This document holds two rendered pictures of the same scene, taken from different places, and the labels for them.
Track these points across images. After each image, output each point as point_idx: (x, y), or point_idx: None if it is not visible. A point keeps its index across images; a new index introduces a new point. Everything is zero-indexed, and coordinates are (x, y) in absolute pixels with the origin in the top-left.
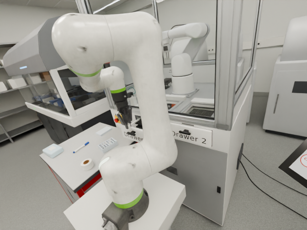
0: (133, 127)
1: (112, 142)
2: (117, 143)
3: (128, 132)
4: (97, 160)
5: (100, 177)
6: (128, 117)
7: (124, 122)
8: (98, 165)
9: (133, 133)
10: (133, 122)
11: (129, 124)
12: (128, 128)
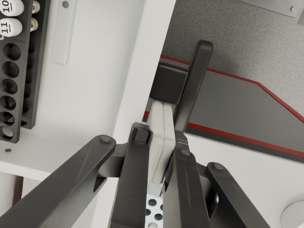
0: (131, 96)
1: (159, 211)
2: (148, 182)
3: (179, 120)
4: (268, 205)
5: (296, 151)
6: (132, 187)
7: (228, 192)
8: (297, 179)
9: (197, 66)
10: (4, 163)
11: (153, 132)
12: (176, 133)
